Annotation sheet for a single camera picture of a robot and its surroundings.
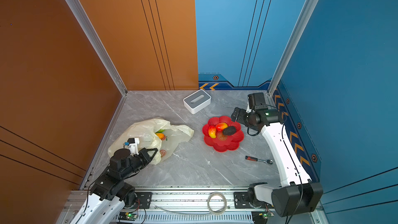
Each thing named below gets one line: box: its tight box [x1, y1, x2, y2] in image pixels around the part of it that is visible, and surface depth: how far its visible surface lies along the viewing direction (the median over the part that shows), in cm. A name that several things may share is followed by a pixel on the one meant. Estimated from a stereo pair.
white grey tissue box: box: [182, 89, 212, 115], surface depth 111 cm
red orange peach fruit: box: [215, 122, 229, 132], surface depth 98 cm
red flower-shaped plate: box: [202, 115, 245, 153], surface depth 96 cm
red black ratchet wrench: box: [245, 155, 274, 165], surface depth 87 cm
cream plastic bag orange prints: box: [107, 117, 195, 164], surface depth 82 cm
